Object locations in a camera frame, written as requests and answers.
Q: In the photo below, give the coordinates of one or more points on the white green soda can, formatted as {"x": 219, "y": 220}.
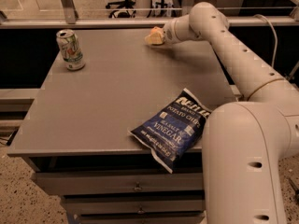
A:
{"x": 70, "y": 50}

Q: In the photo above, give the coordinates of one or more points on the blue kettle chip bag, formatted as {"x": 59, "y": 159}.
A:
{"x": 174, "y": 129}

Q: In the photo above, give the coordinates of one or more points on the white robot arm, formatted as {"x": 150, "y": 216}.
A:
{"x": 242, "y": 142}

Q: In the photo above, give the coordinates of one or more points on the grey drawer cabinet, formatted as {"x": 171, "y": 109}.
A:
{"x": 77, "y": 134}

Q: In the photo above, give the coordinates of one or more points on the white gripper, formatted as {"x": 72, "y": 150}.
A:
{"x": 168, "y": 34}

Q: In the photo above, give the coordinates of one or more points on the metal railing frame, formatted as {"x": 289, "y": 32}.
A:
{"x": 88, "y": 13}

